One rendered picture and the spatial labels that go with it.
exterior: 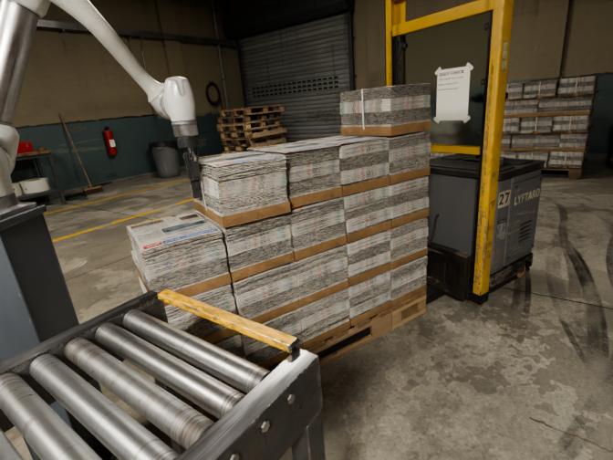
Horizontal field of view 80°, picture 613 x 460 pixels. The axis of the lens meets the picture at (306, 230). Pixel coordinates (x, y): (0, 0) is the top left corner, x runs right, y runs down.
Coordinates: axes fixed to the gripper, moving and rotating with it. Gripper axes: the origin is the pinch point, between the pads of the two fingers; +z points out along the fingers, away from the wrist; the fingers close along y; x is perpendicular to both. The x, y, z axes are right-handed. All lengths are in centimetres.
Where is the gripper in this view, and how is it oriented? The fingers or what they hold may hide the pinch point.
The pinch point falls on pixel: (195, 189)
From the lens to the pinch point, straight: 152.5
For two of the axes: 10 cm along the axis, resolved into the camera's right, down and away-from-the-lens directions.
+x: -8.3, 2.4, -5.0
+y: -5.5, -2.3, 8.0
